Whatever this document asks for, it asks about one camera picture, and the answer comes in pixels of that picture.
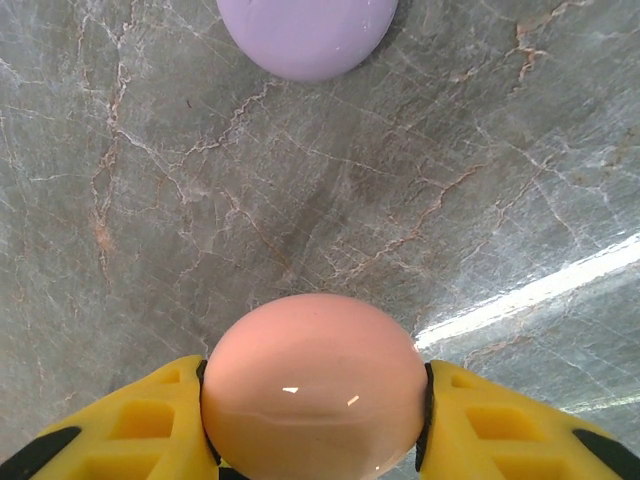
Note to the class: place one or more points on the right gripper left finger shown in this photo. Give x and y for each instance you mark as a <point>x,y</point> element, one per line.
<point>125,425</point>

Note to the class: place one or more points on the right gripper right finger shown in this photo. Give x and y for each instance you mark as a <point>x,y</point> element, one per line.
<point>500,430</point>

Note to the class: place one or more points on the pink earbud charging case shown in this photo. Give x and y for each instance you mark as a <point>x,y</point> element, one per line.
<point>315,385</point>

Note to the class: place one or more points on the purple earbud charging case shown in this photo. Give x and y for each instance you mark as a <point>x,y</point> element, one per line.
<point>310,35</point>

